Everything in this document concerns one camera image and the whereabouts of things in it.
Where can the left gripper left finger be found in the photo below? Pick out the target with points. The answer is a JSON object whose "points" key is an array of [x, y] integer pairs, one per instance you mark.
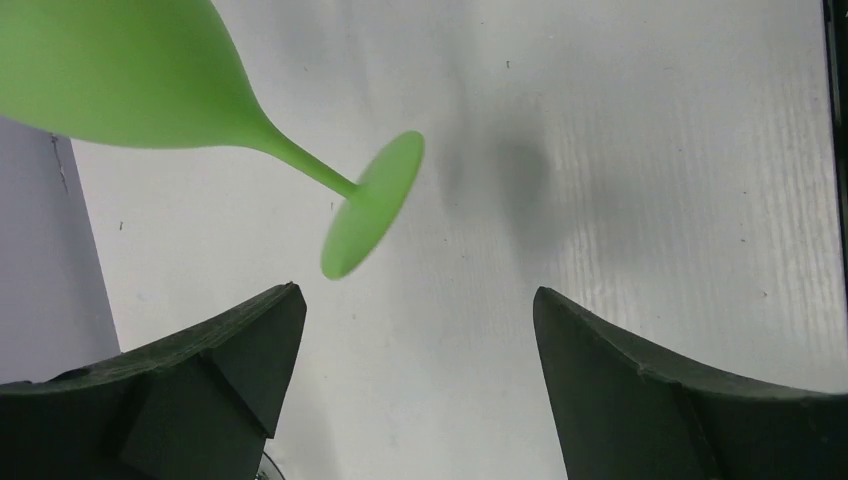
{"points": [[198, 404]]}

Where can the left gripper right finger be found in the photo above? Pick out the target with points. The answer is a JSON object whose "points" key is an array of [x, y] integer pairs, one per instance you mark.
{"points": [[627, 408]]}

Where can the green wine glass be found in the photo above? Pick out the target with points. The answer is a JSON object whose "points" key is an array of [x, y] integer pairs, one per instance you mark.
{"points": [[167, 75]]}

